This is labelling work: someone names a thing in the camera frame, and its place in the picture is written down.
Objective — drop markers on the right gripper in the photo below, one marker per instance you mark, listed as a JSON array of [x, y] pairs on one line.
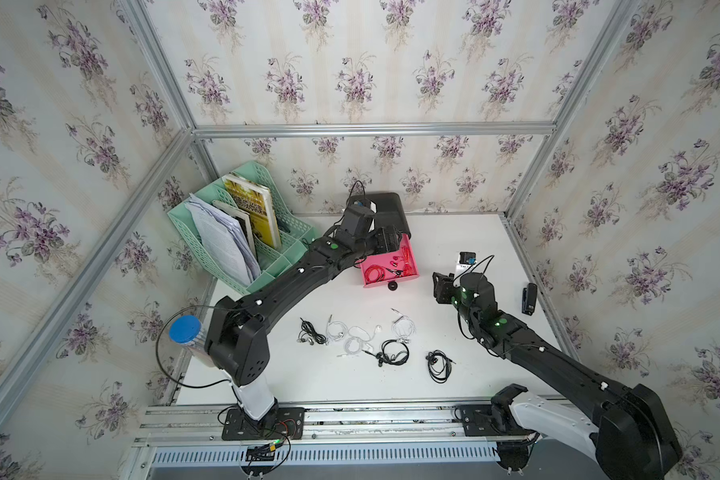
[[442, 287]]

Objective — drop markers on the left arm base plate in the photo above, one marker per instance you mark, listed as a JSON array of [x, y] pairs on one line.
[[277, 424]]

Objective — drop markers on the black earphones middle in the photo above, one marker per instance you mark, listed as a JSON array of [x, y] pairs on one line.
[[391, 352]]

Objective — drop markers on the aluminium front rail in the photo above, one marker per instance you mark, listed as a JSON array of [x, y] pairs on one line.
[[343, 422]]

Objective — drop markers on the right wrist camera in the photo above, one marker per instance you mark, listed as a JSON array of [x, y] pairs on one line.
[[465, 262]]

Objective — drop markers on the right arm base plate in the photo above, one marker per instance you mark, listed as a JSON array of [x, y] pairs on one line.
[[482, 420]]

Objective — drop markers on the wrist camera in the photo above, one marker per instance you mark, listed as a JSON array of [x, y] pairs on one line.
[[465, 262], [362, 207]]

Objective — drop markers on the blue lid plastic jar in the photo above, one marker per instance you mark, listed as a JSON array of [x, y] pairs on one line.
[[189, 333]]

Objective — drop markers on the black earphones right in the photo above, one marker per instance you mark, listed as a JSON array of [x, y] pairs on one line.
[[440, 366]]

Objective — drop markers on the pink top drawer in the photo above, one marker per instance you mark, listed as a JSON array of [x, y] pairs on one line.
[[384, 260]]

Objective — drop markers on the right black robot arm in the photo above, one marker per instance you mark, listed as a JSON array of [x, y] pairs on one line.
[[625, 430]]

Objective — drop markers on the red earphones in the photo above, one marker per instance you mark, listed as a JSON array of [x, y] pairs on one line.
[[379, 273], [403, 262]]

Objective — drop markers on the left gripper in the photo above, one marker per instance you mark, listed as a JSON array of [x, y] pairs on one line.
[[392, 244]]

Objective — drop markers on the yellow book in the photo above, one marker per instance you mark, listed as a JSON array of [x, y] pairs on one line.
[[256, 200]]

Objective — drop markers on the white earphones left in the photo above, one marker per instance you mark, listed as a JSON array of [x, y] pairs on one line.
[[336, 331]]

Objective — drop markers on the white earphones right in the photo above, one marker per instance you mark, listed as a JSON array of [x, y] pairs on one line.
[[403, 327]]

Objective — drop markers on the black earphones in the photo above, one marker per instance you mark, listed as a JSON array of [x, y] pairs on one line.
[[440, 366], [391, 352], [309, 334]]

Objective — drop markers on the black pink drawer cabinet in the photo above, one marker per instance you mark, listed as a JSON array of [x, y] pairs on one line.
[[388, 211]]

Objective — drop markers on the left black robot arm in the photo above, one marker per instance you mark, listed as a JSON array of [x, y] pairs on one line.
[[237, 338]]

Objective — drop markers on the black earphones left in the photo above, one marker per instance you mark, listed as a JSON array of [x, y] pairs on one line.
[[309, 334]]

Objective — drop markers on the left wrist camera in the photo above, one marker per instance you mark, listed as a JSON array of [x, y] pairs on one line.
[[362, 207]]

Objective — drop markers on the white paper stack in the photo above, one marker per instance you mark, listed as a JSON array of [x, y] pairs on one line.
[[223, 241]]

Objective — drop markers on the white earphones middle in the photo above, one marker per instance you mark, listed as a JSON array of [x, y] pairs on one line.
[[359, 341]]

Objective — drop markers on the green plastic file organizer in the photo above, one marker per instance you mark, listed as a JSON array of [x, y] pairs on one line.
[[295, 234]]

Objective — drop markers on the black stapler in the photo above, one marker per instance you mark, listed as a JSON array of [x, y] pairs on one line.
[[529, 299]]

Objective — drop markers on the white earphones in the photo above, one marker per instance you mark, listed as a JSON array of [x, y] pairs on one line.
[[403, 327], [336, 331], [359, 341]]

